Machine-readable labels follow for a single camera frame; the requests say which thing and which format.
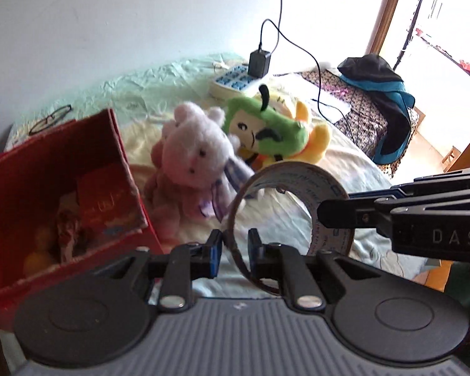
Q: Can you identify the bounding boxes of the red gift box gold print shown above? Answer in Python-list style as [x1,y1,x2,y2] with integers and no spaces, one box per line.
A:
[77,163,144,246]

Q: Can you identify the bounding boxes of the wooden gourd ornament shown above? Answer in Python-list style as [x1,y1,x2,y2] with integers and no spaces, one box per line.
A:
[23,226,60,278]

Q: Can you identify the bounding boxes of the printed packing tape roll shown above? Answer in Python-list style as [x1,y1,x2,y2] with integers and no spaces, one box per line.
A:
[225,161,354,295]

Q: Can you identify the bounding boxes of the large red cardboard box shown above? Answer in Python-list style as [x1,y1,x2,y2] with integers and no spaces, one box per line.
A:
[0,109,162,330]

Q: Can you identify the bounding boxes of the green yellow plush toy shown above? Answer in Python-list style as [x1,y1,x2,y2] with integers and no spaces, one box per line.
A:
[223,84,330,171]

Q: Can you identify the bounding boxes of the pale green bed sheet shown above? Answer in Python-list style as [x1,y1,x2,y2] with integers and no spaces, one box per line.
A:
[0,52,432,368]

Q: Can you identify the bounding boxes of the black power adapter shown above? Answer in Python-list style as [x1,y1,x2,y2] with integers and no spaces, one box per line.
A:
[248,49,272,79]

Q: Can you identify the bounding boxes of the white blue power strip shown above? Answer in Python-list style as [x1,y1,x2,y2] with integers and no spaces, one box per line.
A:
[209,64,261,100]

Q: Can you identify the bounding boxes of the patterned dark blanket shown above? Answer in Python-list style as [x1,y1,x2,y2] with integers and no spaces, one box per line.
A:
[273,68,421,179]

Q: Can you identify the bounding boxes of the black adapter cable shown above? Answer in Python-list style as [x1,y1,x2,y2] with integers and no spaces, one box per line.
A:
[258,0,353,136]

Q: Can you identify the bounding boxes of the black frame eyeglasses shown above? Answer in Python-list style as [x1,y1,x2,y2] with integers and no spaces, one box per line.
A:
[28,104,73,137]

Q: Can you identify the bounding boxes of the pink plush bunny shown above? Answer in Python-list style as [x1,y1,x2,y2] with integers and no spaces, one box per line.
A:
[144,102,254,241]

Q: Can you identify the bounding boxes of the black blue clothing pile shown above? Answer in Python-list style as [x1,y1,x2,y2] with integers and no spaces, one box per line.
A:
[338,54,415,165]

